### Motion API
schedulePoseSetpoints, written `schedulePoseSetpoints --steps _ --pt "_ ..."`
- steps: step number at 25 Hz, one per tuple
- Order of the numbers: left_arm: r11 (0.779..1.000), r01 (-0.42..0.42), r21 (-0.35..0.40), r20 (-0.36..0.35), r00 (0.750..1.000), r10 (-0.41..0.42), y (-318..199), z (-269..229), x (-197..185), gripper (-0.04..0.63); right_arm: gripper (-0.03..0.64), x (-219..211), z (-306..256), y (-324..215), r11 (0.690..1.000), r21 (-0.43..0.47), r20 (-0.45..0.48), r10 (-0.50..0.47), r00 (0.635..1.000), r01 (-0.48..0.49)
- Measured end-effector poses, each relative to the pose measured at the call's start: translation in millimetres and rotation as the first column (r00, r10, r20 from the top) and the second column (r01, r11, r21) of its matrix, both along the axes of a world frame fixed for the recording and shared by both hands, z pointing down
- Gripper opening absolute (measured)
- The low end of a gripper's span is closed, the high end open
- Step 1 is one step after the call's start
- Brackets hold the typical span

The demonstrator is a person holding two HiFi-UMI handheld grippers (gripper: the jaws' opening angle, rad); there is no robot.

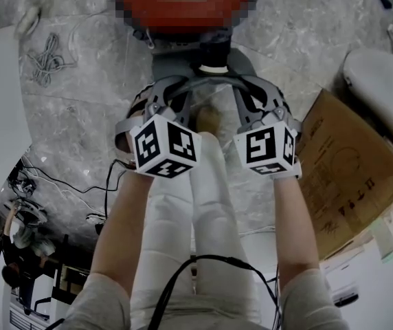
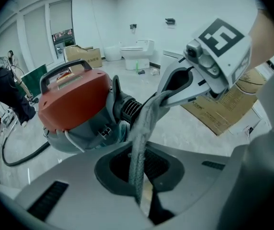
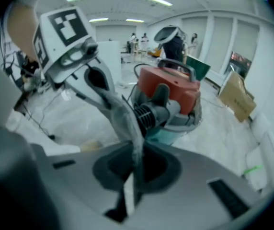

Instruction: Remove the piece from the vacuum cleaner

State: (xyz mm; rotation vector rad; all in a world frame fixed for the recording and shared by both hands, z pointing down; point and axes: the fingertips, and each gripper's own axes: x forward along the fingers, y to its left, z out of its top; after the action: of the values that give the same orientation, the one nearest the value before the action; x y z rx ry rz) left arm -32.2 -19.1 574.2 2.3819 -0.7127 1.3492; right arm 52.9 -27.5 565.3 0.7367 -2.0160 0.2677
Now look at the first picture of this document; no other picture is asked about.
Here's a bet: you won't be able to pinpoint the person's right hand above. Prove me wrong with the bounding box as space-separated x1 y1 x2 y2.
280 92 302 126

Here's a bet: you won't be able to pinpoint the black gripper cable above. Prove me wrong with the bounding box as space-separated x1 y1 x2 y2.
21 158 131 221

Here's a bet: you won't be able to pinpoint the grey cable bundle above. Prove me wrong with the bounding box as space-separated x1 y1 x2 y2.
26 32 79 88

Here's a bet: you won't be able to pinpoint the person's left hand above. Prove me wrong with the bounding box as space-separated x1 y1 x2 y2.
126 90 150 122

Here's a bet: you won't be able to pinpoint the red vacuum cleaner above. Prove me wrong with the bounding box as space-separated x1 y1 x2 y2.
106 0 265 69

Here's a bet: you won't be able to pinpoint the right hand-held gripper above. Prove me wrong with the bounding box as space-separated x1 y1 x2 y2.
233 76 302 176

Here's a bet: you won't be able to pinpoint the person's right forearm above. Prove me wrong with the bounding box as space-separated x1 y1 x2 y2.
272 159 321 281

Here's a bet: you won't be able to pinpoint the person's tan shoe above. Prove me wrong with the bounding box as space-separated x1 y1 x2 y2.
196 104 222 133

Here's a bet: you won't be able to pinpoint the person's grey shirt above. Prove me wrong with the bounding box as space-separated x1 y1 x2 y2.
60 268 352 330

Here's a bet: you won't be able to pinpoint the white smart toilet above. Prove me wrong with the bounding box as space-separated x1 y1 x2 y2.
341 48 393 157

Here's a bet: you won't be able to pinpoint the spare hand-held gripper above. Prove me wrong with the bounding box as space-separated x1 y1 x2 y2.
7 177 36 195

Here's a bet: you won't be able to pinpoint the person's left forearm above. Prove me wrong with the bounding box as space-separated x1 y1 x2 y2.
89 170 156 283

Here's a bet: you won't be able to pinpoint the large cardboard box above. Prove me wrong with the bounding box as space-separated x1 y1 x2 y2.
297 88 393 263

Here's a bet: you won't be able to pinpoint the person's white trousers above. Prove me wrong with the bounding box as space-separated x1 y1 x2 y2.
129 131 262 330

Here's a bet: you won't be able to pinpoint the black body cable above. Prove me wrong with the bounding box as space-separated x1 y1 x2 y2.
150 254 283 330

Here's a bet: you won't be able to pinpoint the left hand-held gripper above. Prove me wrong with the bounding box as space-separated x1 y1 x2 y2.
115 75 203 179

